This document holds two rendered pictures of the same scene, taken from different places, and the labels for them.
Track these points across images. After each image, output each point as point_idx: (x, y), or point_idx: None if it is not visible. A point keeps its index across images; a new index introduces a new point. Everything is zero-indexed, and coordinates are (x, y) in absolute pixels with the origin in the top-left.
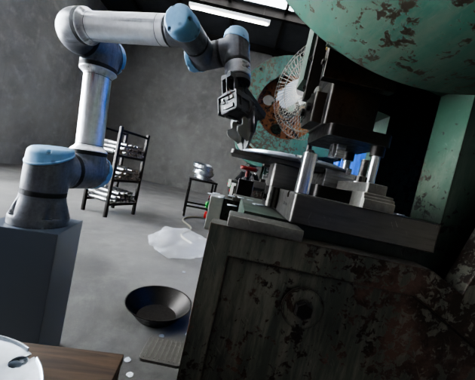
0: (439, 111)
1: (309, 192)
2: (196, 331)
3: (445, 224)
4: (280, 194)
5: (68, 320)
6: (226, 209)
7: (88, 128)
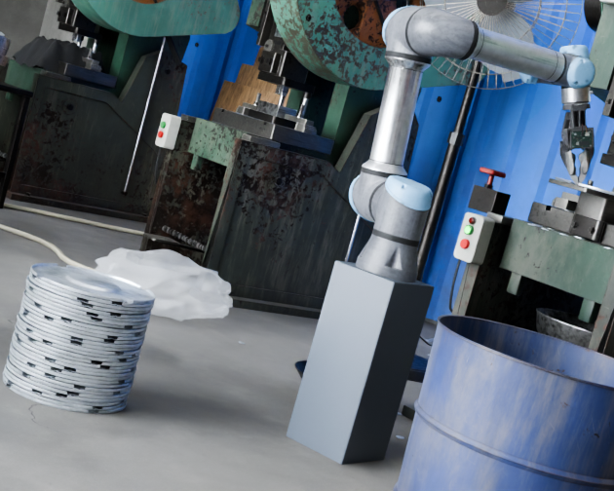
0: None
1: None
2: (610, 345)
3: None
4: (612, 230)
5: (285, 414)
6: (492, 235)
7: (404, 145)
